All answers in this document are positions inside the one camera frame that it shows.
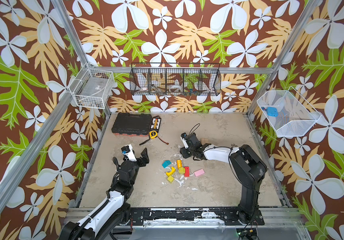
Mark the white wire basket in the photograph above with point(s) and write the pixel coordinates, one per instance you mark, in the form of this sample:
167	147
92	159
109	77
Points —
92	87

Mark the yellow arch block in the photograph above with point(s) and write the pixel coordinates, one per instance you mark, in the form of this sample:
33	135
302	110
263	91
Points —
171	172

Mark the electronics board with led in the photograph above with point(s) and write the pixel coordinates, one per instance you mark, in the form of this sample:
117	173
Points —
250	234

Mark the yellow cube block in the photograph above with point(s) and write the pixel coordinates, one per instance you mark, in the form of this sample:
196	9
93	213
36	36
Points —
170	179

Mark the black tool case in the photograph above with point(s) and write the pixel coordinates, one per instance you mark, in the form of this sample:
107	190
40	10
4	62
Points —
132	124

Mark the pink wood block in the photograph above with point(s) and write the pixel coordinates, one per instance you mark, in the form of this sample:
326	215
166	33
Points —
199	173

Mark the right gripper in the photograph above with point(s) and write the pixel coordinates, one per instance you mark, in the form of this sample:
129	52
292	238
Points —
188	144

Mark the yellow tape measure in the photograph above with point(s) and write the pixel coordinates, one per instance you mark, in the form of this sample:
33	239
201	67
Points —
153	134

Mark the teal wood block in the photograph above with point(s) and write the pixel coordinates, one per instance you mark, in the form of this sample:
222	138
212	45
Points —
166	164

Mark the red wood block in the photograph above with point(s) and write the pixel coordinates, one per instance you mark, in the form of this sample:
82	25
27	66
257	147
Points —
187	172

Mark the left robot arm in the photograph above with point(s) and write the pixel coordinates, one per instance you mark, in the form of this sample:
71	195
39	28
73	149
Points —
114	209

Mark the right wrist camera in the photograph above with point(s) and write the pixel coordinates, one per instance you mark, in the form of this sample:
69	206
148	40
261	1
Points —
190	138

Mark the white mesh basket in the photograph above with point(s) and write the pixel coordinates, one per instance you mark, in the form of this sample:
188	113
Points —
296	115

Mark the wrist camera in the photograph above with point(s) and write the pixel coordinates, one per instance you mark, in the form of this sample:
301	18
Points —
190	138
128	153

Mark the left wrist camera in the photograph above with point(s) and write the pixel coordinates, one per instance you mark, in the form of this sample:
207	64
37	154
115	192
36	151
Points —
128	153

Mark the blue object in basket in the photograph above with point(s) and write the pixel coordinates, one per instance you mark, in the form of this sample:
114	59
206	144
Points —
271	112

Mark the yellow-green cube block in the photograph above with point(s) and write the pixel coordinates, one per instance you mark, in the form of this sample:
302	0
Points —
182	170

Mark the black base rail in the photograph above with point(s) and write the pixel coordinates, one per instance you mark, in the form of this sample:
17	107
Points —
230	216

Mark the natural wood block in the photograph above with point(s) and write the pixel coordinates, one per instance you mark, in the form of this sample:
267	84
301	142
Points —
205	142

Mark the black wire basket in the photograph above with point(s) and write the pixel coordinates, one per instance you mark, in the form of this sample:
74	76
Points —
186	79

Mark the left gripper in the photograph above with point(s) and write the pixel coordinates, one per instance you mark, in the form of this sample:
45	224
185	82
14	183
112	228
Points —
144	158

